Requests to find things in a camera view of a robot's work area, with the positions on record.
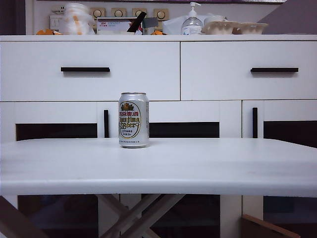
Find beige table leg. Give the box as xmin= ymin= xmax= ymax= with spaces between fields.
xmin=100 ymin=194 xmax=165 ymax=238

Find white box red print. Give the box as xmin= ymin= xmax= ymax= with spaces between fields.
xmin=96 ymin=16 xmax=143 ymax=35

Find white sideboard cabinet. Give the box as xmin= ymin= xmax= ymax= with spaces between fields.
xmin=0 ymin=34 xmax=317 ymax=238

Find white table leg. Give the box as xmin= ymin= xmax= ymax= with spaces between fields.
xmin=123 ymin=194 xmax=187 ymax=238
xmin=96 ymin=194 xmax=163 ymax=238

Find white bowl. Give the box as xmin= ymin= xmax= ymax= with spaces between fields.
xmin=205 ymin=14 xmax=227 ymax=23

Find grey box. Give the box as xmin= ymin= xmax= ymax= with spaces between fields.
xmin=142 ymin=17 xmax=159 ymax=35

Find black drawer handle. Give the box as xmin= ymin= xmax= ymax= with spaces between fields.
xmin=250 ymin=67 xmax=299 ymax=74
xmin=60 ymin=66 xmax=111 ymax=73

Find purple wall poster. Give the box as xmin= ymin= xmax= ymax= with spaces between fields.
xmin=37 ymin=0 xmax=289 ymax=2

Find black stick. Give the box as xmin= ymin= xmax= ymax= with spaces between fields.
xmin=126 ymin=13 xmax=147 ymax=33

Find white cabinet drawer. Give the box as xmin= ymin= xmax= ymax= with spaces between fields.
xmin=180 ymin=41 xmax=317 ymax=101
xmin=0 ymin=41 xmax=181 ymax=102

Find white wall socket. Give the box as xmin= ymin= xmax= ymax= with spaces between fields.
xmin=49 ymin=15 xmax=65 ymax=33

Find clear sanitizer pump bottle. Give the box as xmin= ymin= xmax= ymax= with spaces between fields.
xmin=181 ymin=1 xmax=203 ymax=35

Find black door handle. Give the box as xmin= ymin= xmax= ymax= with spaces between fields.
xmin=252 ymin=107 xmax=259 ymax=138
xmin=104 ymin=109 xmax=110 ymax=138

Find silver beer can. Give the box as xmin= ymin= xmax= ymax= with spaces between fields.
xmin=118 ymin=92 xmax=150 ymax=149

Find brown wooden plank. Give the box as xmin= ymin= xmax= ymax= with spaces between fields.
xmin=0 ymin=195 xmax=50 ymax=238

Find beige dimmer knob plate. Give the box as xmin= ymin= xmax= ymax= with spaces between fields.
xmin=132 ymin=7 xmax=149 ymax=18
xmin=111 ymin=7 xmax=127 ymax=17
xmin=153 ymin=8 xmax=170 ymax=20
xmin=89 ymin=7 xmax=106 ymax=17

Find beige egg carton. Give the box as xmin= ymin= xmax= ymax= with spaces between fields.
xmin=201 ymin=20 xmax=240 ymax=35
xmin=232 ymin=22 xmax=270 ymax=35

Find white cabinet door dark glass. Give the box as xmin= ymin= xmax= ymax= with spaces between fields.
xmin=0 ymin=101 xmax=119 ymax=238
xmin=119 ymin=100 xmax=242 ymax=238
xmin=242 ymin=100 xmax=317 ymax=238

